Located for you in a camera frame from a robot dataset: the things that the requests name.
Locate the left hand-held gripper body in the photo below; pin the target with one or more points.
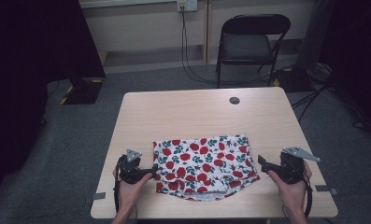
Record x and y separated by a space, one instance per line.
130 169

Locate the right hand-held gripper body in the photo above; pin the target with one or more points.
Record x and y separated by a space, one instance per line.
293 166

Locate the white shirt with red roses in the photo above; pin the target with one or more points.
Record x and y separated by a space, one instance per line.
205 168

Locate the person's left hand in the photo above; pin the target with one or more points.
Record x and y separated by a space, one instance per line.
128 194

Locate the person's right hand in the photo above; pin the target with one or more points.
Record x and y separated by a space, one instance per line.
290 194

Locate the grey tape piece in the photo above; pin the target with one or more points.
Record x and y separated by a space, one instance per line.
325 188
99 196

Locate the black base with yellow marks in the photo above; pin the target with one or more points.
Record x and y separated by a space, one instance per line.
293 79

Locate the black box with yellow tape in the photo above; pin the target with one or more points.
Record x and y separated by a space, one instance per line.
82 90

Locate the black folding chair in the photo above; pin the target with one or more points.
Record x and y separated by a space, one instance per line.
248 46

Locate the dark curtain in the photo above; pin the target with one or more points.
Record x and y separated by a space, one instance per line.
24 77
357 56

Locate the grey cloth drape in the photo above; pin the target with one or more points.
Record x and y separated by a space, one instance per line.
312 34

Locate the white wall socket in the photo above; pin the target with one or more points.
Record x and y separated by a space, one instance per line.
187 5

